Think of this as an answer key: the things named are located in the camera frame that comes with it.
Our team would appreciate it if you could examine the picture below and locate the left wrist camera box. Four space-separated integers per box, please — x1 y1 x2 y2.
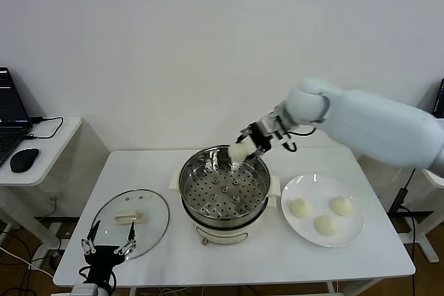
71 284 100 296

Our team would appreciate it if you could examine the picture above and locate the white steamed baozi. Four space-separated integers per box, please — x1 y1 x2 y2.
289 198 314 220
228 141 255 164
328 196 355 216
313 215 340 238

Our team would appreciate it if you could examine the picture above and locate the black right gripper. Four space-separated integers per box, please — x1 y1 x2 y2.
237 112 286 162

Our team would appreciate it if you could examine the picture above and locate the stainless steel steamer basket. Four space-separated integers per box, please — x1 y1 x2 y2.
179 146 272 219

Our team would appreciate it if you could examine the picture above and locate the black laptop with lit screen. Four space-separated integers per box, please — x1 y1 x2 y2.
432 79 444 119

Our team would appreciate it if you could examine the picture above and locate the black laptop charger cable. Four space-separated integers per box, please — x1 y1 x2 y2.
22 116 66 141

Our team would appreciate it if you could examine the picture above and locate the cream electric cooking pot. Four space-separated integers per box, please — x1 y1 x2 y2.
169 174 281 247

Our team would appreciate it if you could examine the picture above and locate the round white plate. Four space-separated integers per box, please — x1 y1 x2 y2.
280 173 366 248

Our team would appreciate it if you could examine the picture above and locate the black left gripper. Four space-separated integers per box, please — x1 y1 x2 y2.
80 219 137 286

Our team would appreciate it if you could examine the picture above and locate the white floor cable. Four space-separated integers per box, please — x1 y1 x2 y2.
0 246 56 279

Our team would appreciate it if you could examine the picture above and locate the black floor cable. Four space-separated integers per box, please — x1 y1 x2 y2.
0 229 35 269

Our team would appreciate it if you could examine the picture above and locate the round glass pot lid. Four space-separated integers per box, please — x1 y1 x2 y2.
90 189 171 262

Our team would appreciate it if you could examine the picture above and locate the white side desk with label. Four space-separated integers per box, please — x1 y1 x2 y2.
398 167 444 264

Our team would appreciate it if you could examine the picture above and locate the black laptop with dark screen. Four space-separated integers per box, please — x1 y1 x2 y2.
0 67 34 168

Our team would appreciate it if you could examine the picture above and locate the white side desk with mouse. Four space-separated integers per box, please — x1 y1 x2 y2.
0 116 83 252

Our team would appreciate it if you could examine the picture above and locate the black computer mouse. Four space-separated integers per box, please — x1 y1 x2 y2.
10 148 41 174

